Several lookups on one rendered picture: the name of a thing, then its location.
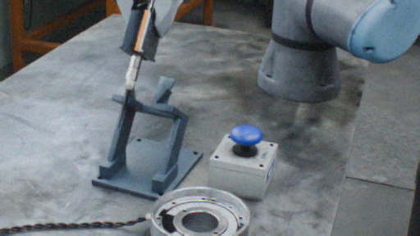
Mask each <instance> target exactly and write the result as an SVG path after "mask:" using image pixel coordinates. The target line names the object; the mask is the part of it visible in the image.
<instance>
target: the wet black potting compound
mask: <svg viewBox="0 0 420 236"><path fill-rule="evenodd" d="M158 215H159V216H162V225H163V228H164V229H165V230H166V231H168V232H169V233H171V234H172V233H174V232H177V233H179V232H178V230H177V228H176V227H175V226H174V224H173V218H174V216H175V215H172V214H169V213H167V212H166V211H160V212H159V214H158Z"/></svg>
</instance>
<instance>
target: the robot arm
mask: <svg viewBox="0 0 420 236"><path fill-rule="evenodd" d="M116 1H117V4H118V6H119V8H120V10H121V14H122V15H123V18H124V20H125V22H126V24H128V22H129V20H130V14H131V11H132V10H137V11H138V9H137V6H138V3H139V0H116ZM183 1H184V0H155V2H154V4H153V5H154V9H155V12H156V16H155V20H154V23H153V27H154V29H155V31H156V34H157V37H158V38H159V39H161V38H163V37H164V36H165V34H166V33H167V31H168V30H169V29H170V27H171V24H172V22H173V20H174V17H175V14H176V9H178V7H179V5H180V4H181V3H182V2H183ZM273 3H274V7H273V16H272V32H271V38H272V40H271V42H270V44H269V47H268V49H267V51H266V53H265V56H264V58H263V59H262V64H261V65H260V67H259V70H258V86H259V87H260V88H261V89H262V90H264V91H265V92H267V93H270V94H271V95H273V96H276V97H279V98H284V99H287V101H292V102H325V101H329V100H331V99H332V98H335V97H336V96H337V95H338V94H339V93H340V86H341V74H340V66H339V62H338V56H337V52H336V48H339V49H342V50H343V51H345V52H348V53H350V54H351V55H352V56H354V57H357V58H358V59H364V60H367V61H370V62H373V63H382V64H386V63H389V62H392V61H393V60H395V59H397V58H398V57H399V56H401V55H403V54H404V53H405V52H406V51H407V50H409V48H410V46H411V45H412V44H413V42H414V41H415V40H416V38H417V37H418V33H419V32H420V0H273Z"/></svg>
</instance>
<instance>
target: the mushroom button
mask: <svg viewBox="0 0 420 236"><path fill-rule="evenodd" d="M231 140H232V141H233V142H235V143H238V144H240V149H242V150H245V151H247V150H249V148H251V146H253V145H257V144H259V143H261V142H262V140H263V133H262V131H261V130H260V129H259V128H257V127H254V126H251V125H239V126H236V127H234V128H233V129H232V131H231Z"/></svg>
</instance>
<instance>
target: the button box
mask: <svg viewBox="0 0 420 236"><path fill-rule="evenodd" d="M277 148H278V144H274V143H266V142H261V143H259V144H257V145H253V146H251V147H250V148H249V150H247V151H245V150H242V149H240V144H238V143H235V142H233V141H232V140H231V136H230V135H228V134H227V135H226V136H225V138H224V139H223V140H222V141H221V142H220V143H219V145H218V147H217V149H216V151H215V152H214V153H213V154H212V156H211V158H210V165H209V169H208V187H213V188H219V189H223V190H226V191H227V192H229V193H233V194H234V195H236V196H237V197H244V198H248V199H251V200H255V201H259V202H260V201H262V199H263V197H264V195H265V193H266V191H267V188H268V186H269V184H270V182H271V180H272V177H273V175H274V169H275V163H276V155H277Z"/></svg>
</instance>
